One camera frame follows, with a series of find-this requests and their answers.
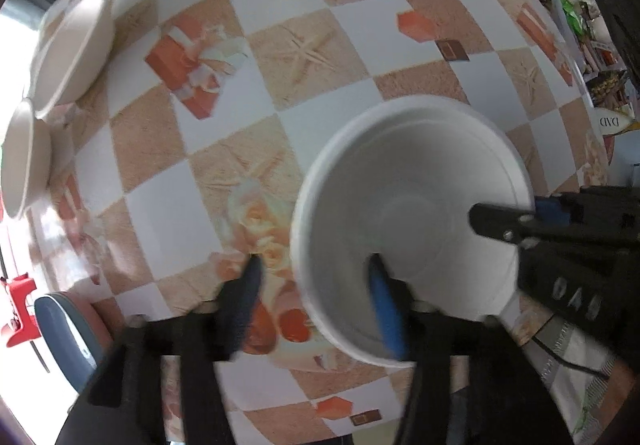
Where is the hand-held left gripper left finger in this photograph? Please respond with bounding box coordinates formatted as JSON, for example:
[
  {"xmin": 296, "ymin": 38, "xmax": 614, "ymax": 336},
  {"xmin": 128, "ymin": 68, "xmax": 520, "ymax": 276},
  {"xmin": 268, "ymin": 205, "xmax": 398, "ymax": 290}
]
[{"xmin": 55, "ymin": 256, "xmax": 264, "ymax": 445}]

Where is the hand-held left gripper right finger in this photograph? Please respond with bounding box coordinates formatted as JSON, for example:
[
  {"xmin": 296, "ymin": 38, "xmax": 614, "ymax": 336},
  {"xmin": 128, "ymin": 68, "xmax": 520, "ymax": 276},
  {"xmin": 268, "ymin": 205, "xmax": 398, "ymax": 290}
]
[{"xmin": 368, "ymin": 254, "xmax": 576, "ymax": 445}]

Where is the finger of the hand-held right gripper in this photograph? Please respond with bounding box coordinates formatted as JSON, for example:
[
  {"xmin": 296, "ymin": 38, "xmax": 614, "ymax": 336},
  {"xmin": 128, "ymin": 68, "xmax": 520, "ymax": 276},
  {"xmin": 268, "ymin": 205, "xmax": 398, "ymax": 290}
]
[
  {"xmin": 534, "ymin": 192, "xmax": 593, "ymax": 228},
  {"xmin": 469, "ymin": 202, "xmax": 540, "ymax": 247}
]

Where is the white foam bowl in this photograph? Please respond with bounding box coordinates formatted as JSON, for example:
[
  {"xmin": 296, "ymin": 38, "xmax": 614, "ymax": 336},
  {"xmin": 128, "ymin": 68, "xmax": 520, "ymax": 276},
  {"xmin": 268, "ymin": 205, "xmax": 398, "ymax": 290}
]
[{"xmin": 290, "ymin": 95, "xmax": 534, "ymax": 369}]

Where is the white lettered card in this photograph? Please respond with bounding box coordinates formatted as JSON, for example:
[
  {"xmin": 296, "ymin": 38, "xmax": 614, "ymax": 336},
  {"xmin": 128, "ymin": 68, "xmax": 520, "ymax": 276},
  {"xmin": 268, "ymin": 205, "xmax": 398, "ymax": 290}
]
[{"xmin": 591, "ymin": 107, "xmax": 635, "ymax": 134}]

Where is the grey patterned clothing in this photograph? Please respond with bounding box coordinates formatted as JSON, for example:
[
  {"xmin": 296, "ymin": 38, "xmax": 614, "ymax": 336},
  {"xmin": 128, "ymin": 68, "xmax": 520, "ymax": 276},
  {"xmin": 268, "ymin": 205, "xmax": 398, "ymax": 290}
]
[{"xmin": 517, "ymin": 312, "xmax": 632, "ymax": 445}]

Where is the blue chair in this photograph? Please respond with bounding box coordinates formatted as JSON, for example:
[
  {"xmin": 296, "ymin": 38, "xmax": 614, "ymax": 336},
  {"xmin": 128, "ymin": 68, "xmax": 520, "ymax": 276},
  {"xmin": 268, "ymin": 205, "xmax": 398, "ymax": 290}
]
[{"xmin": 33, "ymin": 292, "xmax": 117, "ymax": 394}]

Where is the pile of snack packets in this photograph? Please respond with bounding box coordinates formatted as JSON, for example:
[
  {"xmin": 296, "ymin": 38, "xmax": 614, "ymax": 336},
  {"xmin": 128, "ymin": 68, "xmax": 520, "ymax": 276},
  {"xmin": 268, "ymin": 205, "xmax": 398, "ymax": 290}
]
[{"xmin": 492, "ymin": 0, "xmax": 640, "ymax": 118}]

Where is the red plastic object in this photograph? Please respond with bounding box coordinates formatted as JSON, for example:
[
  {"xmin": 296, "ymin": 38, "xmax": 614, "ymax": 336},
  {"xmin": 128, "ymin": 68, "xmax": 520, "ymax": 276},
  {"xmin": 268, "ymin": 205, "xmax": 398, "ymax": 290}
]
[{"xmin": 0, "ymin": 275, "xmax": 39, "ymax": 349}]

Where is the checkered printed tablecloth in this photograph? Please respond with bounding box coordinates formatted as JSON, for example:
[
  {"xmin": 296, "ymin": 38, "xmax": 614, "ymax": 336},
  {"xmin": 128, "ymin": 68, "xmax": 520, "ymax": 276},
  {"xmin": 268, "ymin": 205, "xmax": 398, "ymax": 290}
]
[{"xmin": 27, "ymin": 0, "xmax": 618, "ymax": 443}]

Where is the cream shallow bowl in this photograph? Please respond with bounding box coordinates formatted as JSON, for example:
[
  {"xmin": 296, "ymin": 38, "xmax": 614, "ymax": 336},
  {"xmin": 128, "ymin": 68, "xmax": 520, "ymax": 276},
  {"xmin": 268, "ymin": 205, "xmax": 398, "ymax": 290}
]
[
  {"xmin": 29, "ymin": 0, "xmax": 116, "ymax": 121},
  {"xmin": 0, "ymin": 99, "xmax": 54, "ymax": 220}
]

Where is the black cable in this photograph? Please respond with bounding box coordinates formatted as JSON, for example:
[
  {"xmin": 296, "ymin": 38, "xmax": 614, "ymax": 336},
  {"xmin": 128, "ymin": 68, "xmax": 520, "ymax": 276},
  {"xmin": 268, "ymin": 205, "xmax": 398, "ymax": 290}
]
[{"xmin": 529, "ymin": 332, "xmax": 612, "ymax": 382}]

